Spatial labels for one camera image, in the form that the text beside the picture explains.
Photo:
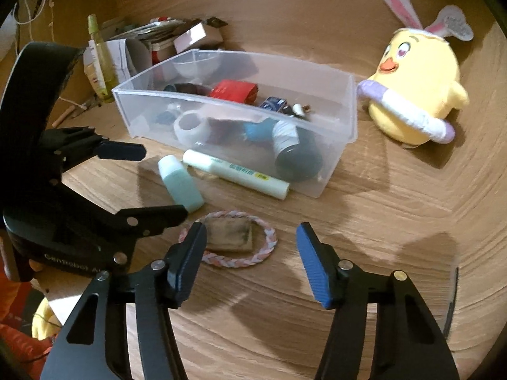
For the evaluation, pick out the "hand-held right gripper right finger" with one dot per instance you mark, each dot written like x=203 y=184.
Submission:
x=315 y=269

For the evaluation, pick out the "teal bottle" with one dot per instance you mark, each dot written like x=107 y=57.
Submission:
x=180 y=186

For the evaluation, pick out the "wooden stick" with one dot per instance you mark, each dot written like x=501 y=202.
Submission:
x=69 y=114

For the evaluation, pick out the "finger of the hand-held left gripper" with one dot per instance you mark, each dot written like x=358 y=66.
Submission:
x=158 y=215
x=119 y=151

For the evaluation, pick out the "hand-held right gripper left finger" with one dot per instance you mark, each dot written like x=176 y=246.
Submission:
x=186 y=273

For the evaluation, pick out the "clear plastic storage box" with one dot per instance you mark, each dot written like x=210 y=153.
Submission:
x=150 y=111

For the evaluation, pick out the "open cardboard box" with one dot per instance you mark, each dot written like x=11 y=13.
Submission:
x=194 y=37

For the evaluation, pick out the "person's left forearm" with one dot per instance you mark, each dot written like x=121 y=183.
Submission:
x=19 y=344

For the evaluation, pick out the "yellow chick plush toy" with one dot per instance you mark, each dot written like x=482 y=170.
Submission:
x=416 y=71

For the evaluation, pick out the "yellow green spray bottle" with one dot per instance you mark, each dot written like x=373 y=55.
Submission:
x=103 y=63

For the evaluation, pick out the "brown rectangular pouch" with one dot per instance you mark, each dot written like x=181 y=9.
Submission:
x=229 y=233

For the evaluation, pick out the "red foil packet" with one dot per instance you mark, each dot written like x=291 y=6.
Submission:
x=231 y=91

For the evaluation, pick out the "dark bottle white label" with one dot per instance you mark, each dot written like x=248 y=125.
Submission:
x=297 y=158

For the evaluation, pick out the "white tape roll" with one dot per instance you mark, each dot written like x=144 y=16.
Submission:
x=182 y=130

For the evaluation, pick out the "white folded paper box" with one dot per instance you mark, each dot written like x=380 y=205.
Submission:
x=119 y=51

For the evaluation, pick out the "pale green tube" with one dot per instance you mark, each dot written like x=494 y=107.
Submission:
x=237 y=174

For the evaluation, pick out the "pile of papers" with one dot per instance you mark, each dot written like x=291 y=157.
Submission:
x=154 y=29

